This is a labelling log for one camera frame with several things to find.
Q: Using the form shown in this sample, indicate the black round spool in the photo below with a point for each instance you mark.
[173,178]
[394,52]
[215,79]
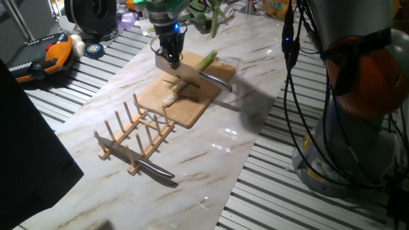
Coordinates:
[91,14]

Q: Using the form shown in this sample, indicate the short white scallion piece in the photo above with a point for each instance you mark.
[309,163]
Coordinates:
[173,96]

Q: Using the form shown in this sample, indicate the thin aluminium frame post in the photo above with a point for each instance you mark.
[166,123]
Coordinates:
[250,6]

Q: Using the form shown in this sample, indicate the steel cleaver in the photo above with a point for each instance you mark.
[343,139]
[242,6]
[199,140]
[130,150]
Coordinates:
[185,72]

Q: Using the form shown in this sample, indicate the single white green scallion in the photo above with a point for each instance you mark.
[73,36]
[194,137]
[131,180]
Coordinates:
[207,60]

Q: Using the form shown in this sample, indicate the orange black teach pendant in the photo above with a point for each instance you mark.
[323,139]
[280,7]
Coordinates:
[48,56]

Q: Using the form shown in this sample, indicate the round blue black tape measure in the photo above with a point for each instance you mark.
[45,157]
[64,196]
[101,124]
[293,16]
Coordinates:
[94,50]

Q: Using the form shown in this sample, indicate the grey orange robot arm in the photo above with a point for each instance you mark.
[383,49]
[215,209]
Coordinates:
[351,32]

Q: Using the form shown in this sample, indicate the small white rounded object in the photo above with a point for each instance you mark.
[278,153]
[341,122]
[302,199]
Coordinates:
[78,46]

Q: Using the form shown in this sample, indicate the clear bag of yellow fruit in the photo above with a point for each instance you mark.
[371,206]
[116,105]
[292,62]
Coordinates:
[274,9]

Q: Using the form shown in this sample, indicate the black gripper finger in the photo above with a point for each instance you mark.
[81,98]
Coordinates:
[181,52]
[171,59]

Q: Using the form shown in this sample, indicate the white scallion root bulb piece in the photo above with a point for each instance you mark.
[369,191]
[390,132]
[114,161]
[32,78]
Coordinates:
[166,101]

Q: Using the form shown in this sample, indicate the upright aluminium frame post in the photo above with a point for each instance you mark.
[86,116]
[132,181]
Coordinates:
[20,20]

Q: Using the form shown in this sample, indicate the wooden peg rack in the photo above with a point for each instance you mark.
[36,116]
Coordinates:
[153,143]

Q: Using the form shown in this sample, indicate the green wrist mount plate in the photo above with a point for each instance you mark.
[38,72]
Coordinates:
[172,5]

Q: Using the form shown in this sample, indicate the orange plastic tool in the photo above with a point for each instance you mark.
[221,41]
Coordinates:
[129,4]

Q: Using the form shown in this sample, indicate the purple plastic bag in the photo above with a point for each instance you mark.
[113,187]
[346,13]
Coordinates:
[126,19]

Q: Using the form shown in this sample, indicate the wooden cutting board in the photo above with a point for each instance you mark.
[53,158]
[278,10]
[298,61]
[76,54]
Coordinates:
[191,108]

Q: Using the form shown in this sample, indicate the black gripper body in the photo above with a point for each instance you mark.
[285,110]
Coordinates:
[171,36]

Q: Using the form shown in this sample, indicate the pointed steel kitchen knife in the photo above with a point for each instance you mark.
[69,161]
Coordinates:
[156,169]

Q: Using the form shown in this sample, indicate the marble pattern table mat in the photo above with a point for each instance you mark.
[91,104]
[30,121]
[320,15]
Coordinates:
[191,191]

